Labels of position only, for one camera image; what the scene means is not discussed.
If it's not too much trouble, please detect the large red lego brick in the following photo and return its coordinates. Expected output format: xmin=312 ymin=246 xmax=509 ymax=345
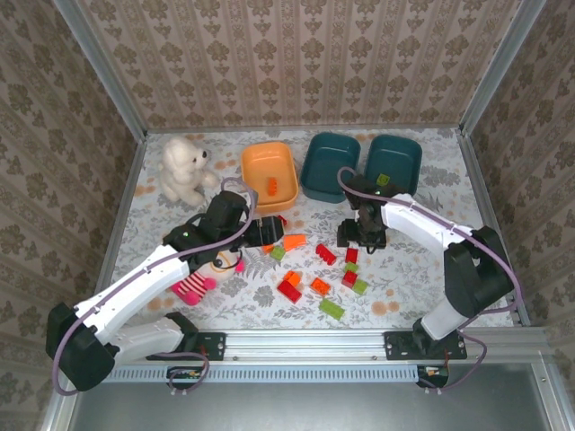
xmin=276 ymin=279 xmax=305 ymax=305

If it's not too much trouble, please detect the long green lego brick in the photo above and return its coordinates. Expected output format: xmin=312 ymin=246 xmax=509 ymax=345
xmin=318 ymin=298 xmax=347 ymax=322

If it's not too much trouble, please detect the teal plastic container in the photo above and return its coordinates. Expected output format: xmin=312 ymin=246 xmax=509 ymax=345
xmin=362 ymin=133 xmax=423 ymax=198
xmin=299 ymin=131 xmax=363 ymax=206

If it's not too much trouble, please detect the white plush bear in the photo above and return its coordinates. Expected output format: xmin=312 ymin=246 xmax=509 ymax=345
xmin=159 ymin=136 xmax=220 ymax=207

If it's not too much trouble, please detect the orange plastic container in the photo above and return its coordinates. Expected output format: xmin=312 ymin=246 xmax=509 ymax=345
xmin=240 ymin=141 xmax=300 ymax=215

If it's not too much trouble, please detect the pink striped plush doll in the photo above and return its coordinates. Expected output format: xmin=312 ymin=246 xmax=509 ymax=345
xmin=170 ymin=249 xmax=246 ymax=307

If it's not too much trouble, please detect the small controller board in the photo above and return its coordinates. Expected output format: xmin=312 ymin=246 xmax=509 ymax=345
xmin=166 ymin=365 xmax=208 ymax=390
xmin=416 ymin=364 xmax=450 ymax=390

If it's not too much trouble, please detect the grey metal panel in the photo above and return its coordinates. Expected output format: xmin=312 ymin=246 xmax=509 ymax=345
xmin=66 ymin=362 xmax=553 ymax=431

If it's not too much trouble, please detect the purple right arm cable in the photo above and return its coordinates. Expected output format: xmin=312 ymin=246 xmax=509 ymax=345
xmin=336 ymin=166 xmax=518 ymax=396

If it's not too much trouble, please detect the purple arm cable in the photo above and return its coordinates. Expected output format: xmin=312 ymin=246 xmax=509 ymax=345
xmin=51 ymin=176 xmax=261 ymax=397
xmin=336 ymin=166 xmax=518 ymax=396

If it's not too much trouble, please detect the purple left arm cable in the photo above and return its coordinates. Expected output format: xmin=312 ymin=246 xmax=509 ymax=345
xmin=51 ymin=176 xmax=261 ymax=397

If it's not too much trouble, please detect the aluminium back rail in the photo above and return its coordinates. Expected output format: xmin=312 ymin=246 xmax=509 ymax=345
xmin=144 ymin=124 xmax=464 ymax=135

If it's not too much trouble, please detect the aluminium side rail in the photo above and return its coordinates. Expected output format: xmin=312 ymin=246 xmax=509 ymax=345
xmin=92 ymin=134 xmax=148 ymax=311
xmin=456 ymin=128 xmax=532 ymax=327

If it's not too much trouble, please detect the aluminium mounting rail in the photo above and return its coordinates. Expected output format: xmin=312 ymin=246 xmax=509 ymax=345
xmin=107 ymin=329 xmax=552 ymax=363

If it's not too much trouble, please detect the white slotted cable duct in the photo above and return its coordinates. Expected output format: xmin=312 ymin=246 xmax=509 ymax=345
xmin=110 ymin=363 xmax=421 ymax=384

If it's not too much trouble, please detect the aluminium frame post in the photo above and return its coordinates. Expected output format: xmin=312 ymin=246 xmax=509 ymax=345
xmin=52 ymin=0 xmax=148 ymax=141
xmin=458 ymin=0 xmax=548 ymax=136

